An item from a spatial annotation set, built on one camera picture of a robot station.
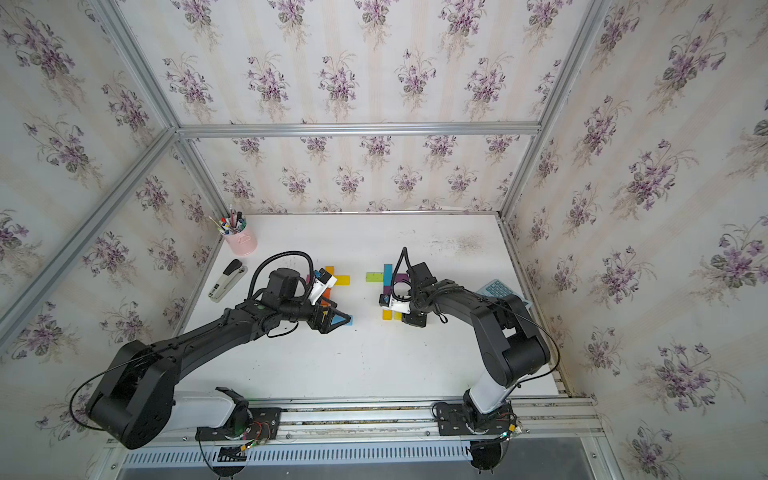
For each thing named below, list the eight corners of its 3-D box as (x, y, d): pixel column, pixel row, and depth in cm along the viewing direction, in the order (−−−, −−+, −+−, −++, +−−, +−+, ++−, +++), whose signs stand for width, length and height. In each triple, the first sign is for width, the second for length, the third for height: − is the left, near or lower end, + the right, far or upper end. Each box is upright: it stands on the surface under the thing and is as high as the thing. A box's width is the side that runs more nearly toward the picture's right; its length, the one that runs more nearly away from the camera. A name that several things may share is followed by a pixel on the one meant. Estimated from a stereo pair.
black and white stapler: (212, 300, 98) (205, 292, 94) (240, 266, 107) (234, 258, 102) (222, 304, 97) (215, 296, 93) (249, 269, 106) (244, 261, 102)
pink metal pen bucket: (232, 256, 109) (221, 238, 101) (238, 243, 113) (227, 225, 105) (253, 256, 109) (243, 238, 101) (258, 243, 113) (249, 225, 105)
